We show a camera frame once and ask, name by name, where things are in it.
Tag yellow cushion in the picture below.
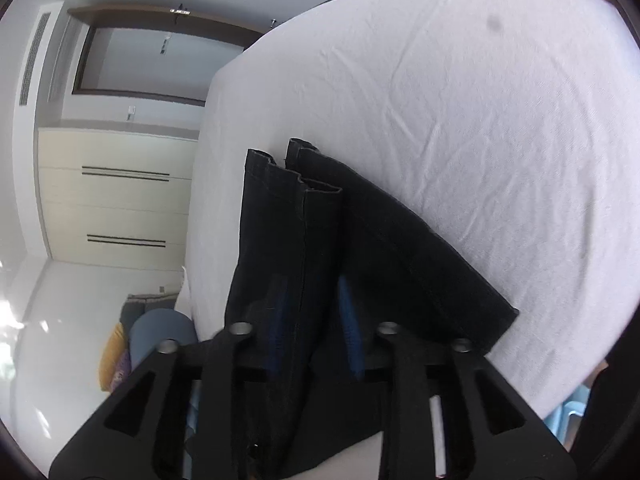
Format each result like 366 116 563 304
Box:
98 322 129 392

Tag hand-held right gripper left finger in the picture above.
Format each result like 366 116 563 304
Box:
50 279 311 480

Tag wall air vent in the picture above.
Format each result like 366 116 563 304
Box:
19 10 51 106

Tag white bed sheet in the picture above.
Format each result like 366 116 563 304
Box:
182 0 640 480

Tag dark grey cushion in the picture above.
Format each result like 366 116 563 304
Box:
120 292 179 322

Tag black denim pants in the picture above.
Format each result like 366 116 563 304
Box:
222 137 521 480

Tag person's black clothing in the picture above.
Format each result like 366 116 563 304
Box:
570 352 640 480

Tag blue-grey round cushion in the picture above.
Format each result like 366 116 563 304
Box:
129 308 197 372

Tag black wardrobe handle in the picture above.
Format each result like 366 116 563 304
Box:
81 166 171 179
86 234 167 248

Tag light blue plastic object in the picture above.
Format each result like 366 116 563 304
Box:
544 385 587 437

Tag brown wooden frame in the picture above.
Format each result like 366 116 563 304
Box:
67 5 266 108

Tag cream wardrobe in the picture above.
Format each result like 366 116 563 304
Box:
37 127 201 273

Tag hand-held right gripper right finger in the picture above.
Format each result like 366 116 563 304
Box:
336 275 587 480

